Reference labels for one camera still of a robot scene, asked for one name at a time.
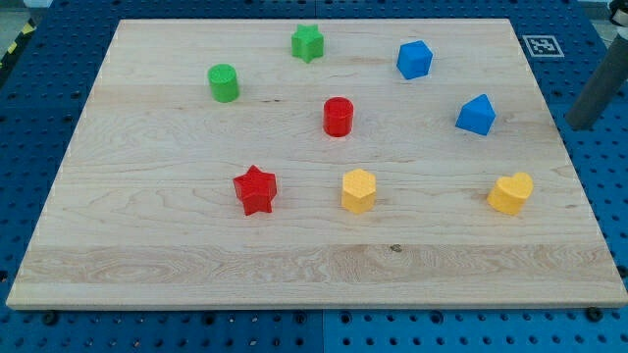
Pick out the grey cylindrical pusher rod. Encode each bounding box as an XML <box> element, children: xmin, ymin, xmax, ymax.
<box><xmin>565</xmin><ymin>32</ymin><xmax>627</xmax><ymax>130</ymax></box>

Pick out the white fiducial marker tag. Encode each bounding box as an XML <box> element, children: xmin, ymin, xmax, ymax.
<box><xmin>522</xmin><ymin>34</ymin><xmax>564</xmax><ymax>58</ymax></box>

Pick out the yellow heart block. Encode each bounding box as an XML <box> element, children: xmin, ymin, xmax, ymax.
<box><xmin>487</xmin><ymin>173</ymin><xmax>534</xmax><ymax>216</ymax></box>

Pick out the blue cube block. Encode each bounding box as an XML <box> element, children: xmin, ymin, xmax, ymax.
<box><xmin>396</xmin><ymin>40</ymin><xmax>433</xmax><ymax>79</ymax></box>

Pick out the yellow hexagon block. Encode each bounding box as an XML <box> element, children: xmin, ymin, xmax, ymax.
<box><xmin>341</xmin><ymin>169</ymin><xmax>377</xmax><ymax>214</ymax></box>

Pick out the red cylinder block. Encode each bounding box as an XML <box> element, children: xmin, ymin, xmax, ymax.
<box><xmin>323</xmin><ymin>97</ymin><xmax>354</xmax><ymax>137</ymax></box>

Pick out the wooden board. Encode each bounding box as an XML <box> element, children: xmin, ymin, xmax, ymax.
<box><xmin>7</xmin><ymin>19</ymin><xmax>627</xmax><ymax>310</ymax></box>

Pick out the green star block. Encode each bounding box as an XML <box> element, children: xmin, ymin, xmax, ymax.
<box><xmin>290</xmin><ymin>25</ymin><xmax>324</xmax><ymax>63</ymax></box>

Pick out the red star block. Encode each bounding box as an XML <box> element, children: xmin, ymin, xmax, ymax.
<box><xmin>233</xmin><ymin>165</ymin><xmax>277</xmax><ymax>216</ymax></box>

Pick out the green cylinder block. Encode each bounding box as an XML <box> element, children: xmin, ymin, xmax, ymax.
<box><xmin>207</xmin><ymin>64</ymin><xmax>239</xmax><ymax>103</ymax></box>

